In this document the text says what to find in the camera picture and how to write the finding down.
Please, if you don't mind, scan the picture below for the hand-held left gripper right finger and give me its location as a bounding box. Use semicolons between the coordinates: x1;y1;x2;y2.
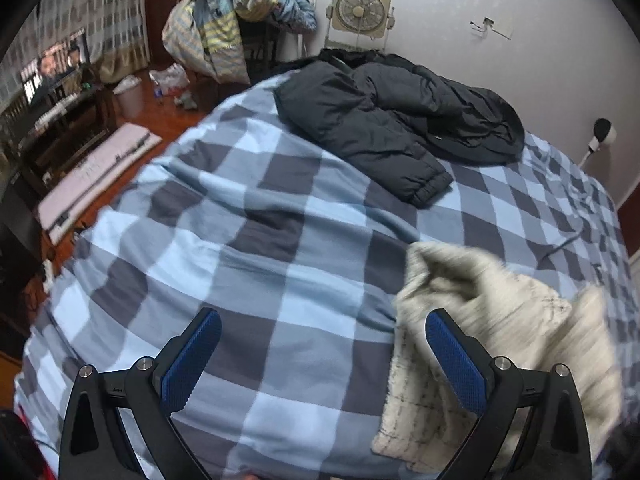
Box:
425;308;593;480

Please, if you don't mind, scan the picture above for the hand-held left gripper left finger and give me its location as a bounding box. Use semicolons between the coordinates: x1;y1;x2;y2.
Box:
59;307;223;480

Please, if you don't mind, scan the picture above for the cream plaid coat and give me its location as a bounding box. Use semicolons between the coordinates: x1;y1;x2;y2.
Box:
371;241;623;473

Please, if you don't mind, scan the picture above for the pile of mixed clothes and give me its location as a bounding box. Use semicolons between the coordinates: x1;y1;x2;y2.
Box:
162;0;318;86

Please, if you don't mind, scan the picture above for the blue checkered blanket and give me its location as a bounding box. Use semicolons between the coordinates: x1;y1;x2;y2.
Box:
12;67;633;480

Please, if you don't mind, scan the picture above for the pink floor mat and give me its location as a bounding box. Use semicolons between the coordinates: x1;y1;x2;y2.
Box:
37;122;163;241

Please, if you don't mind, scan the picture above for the brown door beside slatted panel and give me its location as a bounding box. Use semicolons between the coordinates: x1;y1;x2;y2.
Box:
615;190;640;261

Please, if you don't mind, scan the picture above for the black puffer jacket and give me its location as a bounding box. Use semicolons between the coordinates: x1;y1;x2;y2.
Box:
274;47;526;209

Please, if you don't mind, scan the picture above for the small grey bin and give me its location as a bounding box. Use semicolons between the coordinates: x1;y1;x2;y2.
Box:
116;87;146;117

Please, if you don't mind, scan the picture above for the dark television stand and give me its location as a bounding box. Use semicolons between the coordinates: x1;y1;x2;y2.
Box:
0;85;118;196

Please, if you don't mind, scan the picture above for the white plastic bag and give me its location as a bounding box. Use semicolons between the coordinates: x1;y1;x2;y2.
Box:
149;63;191;96

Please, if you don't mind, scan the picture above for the white slipper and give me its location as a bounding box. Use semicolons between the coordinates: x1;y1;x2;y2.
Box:
112;74;143;95

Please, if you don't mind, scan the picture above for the black chair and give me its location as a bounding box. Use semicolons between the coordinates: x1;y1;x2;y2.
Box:
237;0;306;81

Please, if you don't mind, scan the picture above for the television screen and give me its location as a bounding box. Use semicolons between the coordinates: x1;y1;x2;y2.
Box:
20;27;92;106

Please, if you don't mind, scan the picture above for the brown door beside curtain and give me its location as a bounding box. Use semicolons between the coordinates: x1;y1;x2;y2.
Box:
145;0;187;68

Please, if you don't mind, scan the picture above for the checkered curtain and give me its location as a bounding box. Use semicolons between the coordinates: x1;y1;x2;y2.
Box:
0;0;151;111

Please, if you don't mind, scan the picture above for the beige box fan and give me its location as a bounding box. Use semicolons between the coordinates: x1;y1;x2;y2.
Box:
326;0;396;51

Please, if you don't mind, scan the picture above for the wall socket with cable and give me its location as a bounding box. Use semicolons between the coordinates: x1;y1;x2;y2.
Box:
469;14;513;41

